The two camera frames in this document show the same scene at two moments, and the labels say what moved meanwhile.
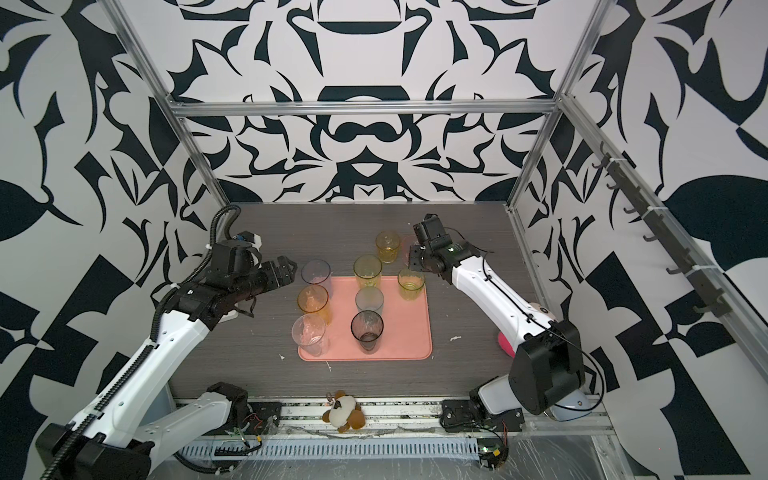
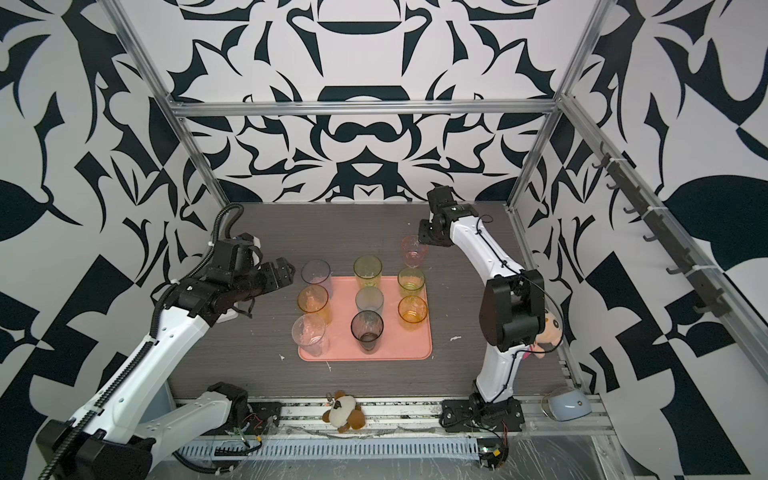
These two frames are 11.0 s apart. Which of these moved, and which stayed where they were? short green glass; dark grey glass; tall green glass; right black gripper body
Moved: right black gripper body
Stayed: short green glass; dark grey glass; tall green glass
